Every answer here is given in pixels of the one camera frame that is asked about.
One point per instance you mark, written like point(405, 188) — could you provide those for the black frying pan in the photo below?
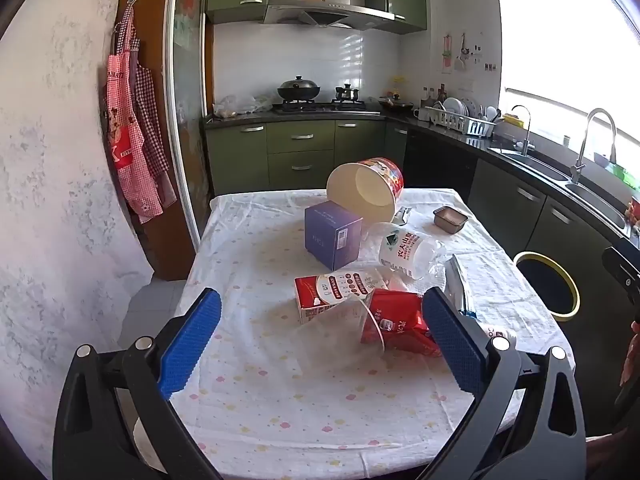
point(395, 105)

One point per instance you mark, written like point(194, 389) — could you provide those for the white floral tablecloth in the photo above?
point(260, 260)

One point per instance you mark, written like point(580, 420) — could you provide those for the silver foil packet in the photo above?
point(462, 290)

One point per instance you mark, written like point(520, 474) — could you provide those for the purple cardboard box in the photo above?
point(325, 230)

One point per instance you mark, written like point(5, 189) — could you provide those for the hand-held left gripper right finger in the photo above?
point(452, 345)

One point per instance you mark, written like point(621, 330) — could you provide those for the tall steel faucet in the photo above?
point(580, 160)

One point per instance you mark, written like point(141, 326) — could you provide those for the black wok with lid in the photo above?
point(299, 91)

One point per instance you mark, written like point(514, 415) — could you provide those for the wooden door frame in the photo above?
point(150, 10)

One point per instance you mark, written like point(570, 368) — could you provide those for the wall hanging utensils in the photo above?
point(460, 55)

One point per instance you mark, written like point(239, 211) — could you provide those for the glass sliding door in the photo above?
point(190, 110)

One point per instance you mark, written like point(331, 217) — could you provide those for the yellow rimmed trash bin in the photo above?
point(545, 285)

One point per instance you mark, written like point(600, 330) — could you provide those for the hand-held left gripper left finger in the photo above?
point(192, 345)

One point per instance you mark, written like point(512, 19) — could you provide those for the small metal tin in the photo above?
point(450, 217)

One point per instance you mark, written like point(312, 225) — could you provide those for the green sink base cabinets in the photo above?
point(510, 210)

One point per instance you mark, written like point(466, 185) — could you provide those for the black countertop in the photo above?
point(450, 132)

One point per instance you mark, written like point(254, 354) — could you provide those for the clear plastic bags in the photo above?
point(240, 105)

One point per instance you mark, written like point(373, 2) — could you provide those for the clear plastic water bottle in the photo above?
point(405, 252)

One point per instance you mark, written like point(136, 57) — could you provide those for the red white milk carton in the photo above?
point(320, 292)

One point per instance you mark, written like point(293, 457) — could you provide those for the small white bottle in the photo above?
point(500, 335)

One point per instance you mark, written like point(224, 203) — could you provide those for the window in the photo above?
point(565, 25)

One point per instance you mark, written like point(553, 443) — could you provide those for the green base cabinets with drawers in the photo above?
point(300, 145)

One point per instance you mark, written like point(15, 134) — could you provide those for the steel pot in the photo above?
point(347, 94)

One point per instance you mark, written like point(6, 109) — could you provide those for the steel range hood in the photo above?
point(325, 10)

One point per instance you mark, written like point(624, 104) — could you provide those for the small white wrapper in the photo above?
point(402, 215)

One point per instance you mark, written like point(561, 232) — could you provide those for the gas stove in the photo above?
point(320, 106)

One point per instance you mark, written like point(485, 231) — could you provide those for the red printed paper bucket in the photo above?
point(360, 190)

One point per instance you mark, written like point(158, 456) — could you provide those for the red soda can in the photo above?
point(400, 320)

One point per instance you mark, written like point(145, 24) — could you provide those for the small steel faucet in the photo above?
point(526, 135)

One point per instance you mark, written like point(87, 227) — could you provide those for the clear plastic cup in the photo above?
point(330, 345)

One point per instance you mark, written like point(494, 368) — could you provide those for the steel double sink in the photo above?
point(540, 165)

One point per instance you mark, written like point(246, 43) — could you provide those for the red checked apron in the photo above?
point(125, 145)

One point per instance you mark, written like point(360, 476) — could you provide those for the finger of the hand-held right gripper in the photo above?
point(622, 270)

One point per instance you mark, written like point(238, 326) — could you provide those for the white dish rack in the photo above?
point(455, 120)

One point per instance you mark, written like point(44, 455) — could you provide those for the row of condiment bottles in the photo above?
point(435, 94)

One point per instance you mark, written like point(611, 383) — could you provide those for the yellow container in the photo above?
point(515, 120)

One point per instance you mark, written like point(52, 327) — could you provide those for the dark checked apron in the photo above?
point(150, 110)

